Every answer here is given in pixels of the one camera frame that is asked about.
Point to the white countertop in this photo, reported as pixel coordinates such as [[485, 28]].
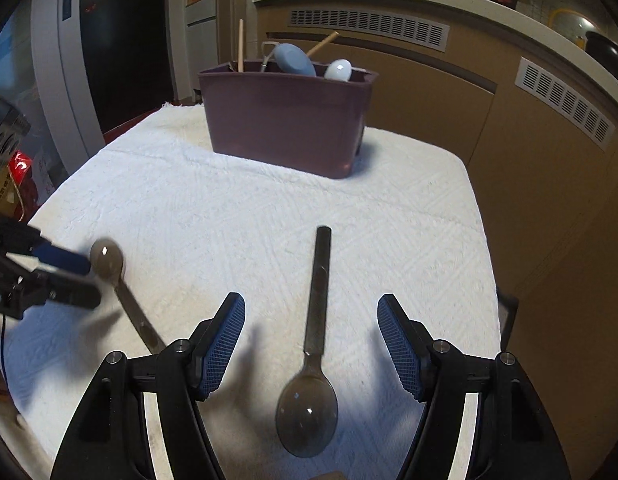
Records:
[[439, 5]]

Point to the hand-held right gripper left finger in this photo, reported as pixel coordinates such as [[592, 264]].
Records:
[[224, 345]]

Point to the purple utensil holder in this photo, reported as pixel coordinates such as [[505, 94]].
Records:
[[279, 125]]

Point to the black pan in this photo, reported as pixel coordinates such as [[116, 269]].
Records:
[[606, 52]]

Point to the white cabinet vent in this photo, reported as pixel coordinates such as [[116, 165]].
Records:
[[564, 100], [369, 27]]

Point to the red table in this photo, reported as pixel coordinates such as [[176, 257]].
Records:
[[119, 132]]

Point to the white shelf unit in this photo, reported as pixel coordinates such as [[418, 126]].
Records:
[[199, 25]]

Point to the blue spoon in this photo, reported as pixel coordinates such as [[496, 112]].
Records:
[[294, 59]]

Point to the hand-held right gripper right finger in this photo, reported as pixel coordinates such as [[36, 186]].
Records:
[[396, 345]]

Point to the cardboard box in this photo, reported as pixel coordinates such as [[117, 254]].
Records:
[[4, 195]]

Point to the black appliance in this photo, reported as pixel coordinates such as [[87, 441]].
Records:
[[4, 130]]

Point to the white towel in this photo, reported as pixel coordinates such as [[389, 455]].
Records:
[[239, 200]]

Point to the brown cabinet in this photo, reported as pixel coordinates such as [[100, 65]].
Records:
[[539, 210]]

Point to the grey refrigerator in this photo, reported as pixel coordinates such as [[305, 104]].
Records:
[[54, 60]]

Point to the yellow round object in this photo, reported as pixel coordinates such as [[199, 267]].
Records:
[[556, 12]]

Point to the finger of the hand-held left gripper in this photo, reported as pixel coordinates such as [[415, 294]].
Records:
[[69, 292], [64, 259]]

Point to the red packet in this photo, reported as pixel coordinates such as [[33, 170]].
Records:
[[21, 167]]

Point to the wooden chopstick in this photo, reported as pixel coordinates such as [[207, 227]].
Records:
[[326, 42], [241, 45]]

